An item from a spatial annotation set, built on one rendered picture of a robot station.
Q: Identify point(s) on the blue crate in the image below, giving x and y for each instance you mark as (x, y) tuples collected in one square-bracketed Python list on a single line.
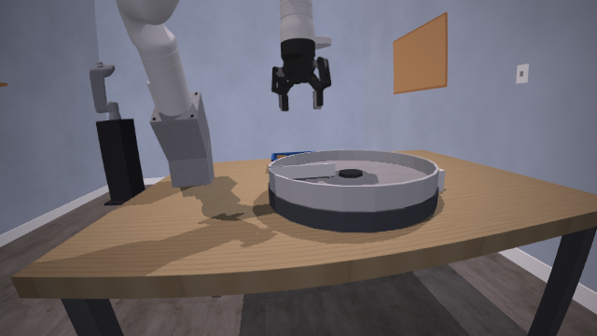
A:
[(274, 155)]

